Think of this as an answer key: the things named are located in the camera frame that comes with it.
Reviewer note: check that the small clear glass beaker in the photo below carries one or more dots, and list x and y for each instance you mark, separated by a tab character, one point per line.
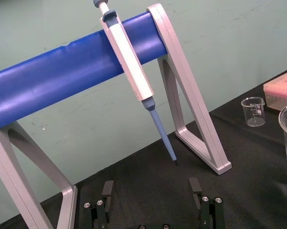
253	112

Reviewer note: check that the blue and grey pipette stand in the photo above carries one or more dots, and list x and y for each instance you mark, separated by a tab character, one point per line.
62	78

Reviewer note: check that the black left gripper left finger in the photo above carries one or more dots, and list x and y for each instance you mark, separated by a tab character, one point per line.
102	210

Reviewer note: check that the white and blue pipette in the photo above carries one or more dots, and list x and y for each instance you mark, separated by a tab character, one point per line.
129	71

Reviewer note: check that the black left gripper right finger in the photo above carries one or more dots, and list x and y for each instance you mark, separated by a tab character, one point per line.
209	210

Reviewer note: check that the pink pipette tip box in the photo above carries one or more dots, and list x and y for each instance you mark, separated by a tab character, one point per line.
280	95

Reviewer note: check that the black table cloth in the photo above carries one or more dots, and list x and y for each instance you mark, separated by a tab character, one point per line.
241	167

